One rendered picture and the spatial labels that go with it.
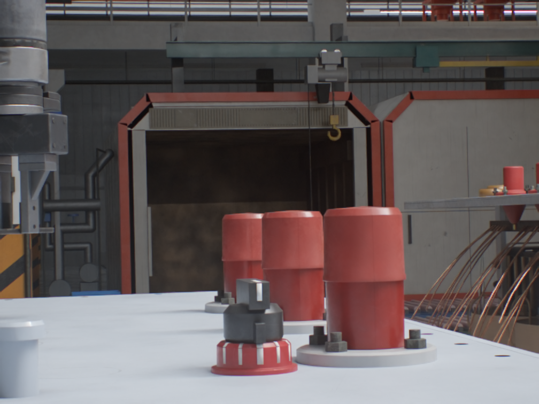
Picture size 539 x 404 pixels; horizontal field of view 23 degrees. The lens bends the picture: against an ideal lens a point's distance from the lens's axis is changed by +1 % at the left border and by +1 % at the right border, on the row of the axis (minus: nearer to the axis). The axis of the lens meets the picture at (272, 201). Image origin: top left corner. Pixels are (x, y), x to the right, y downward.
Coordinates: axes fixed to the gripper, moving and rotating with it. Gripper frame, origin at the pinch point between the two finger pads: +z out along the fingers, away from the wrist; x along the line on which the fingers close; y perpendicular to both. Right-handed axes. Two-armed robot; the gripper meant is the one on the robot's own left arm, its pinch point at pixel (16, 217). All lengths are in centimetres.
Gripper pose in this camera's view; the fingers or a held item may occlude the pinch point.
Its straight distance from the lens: 172.6
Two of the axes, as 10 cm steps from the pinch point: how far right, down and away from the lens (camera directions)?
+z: 0.2, 10.0, -0.1
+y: -3.3, 0.0, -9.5
